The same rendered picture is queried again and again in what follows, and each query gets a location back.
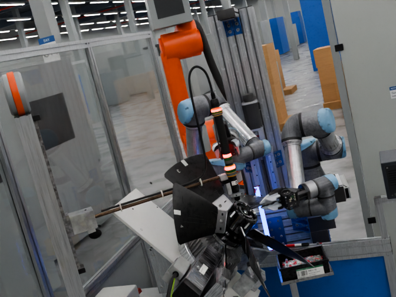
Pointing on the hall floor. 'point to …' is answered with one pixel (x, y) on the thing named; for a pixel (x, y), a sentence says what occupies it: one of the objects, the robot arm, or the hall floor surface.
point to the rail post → (390, 273)
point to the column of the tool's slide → (49, 205)
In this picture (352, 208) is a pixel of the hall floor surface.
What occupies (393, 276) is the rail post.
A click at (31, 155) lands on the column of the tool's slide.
